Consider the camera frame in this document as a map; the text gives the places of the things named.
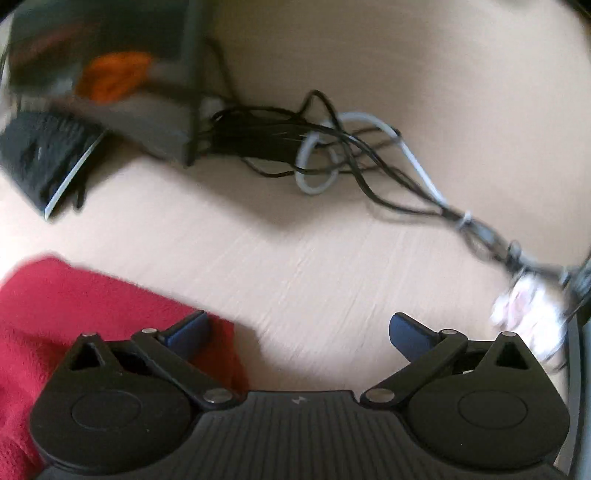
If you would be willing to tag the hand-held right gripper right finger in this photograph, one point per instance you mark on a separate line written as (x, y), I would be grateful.
(408, 339)

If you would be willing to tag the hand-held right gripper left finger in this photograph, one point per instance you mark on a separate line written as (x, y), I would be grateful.
(187, 332)

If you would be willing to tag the red hooded fleece garment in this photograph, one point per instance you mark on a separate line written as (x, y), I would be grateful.
(51, 323)

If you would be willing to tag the crumpled white pink cloth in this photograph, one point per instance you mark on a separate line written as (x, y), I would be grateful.
(531, 314)

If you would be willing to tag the black power adapter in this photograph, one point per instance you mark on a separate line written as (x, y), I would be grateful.
(258, 136)

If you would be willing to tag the black mechanical keyboard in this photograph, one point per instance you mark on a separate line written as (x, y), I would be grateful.
(44, 157)

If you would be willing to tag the black computer monitor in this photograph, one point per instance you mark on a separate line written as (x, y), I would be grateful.
(106, 69)

